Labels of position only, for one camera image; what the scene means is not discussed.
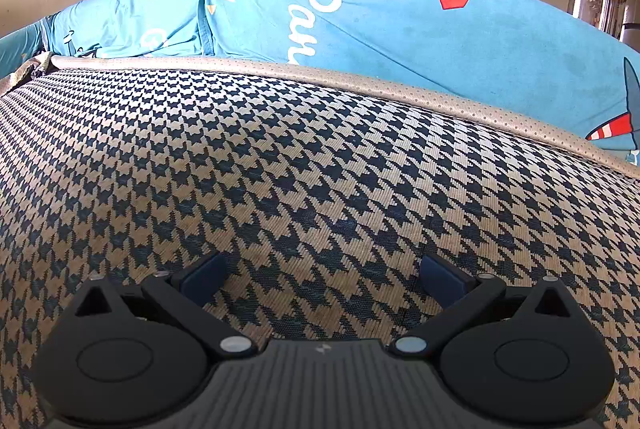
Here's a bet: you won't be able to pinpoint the houndstooth seat mat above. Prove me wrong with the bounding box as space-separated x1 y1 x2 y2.
0 68 640 429

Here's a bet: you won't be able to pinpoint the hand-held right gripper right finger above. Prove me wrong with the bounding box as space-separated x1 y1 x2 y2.
392 253 573 357

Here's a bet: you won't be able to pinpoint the blue printed sofa cover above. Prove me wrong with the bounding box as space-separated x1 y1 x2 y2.
0 0 640 165

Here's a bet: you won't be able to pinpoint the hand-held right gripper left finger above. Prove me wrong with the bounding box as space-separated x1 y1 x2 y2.
70 251 258 358

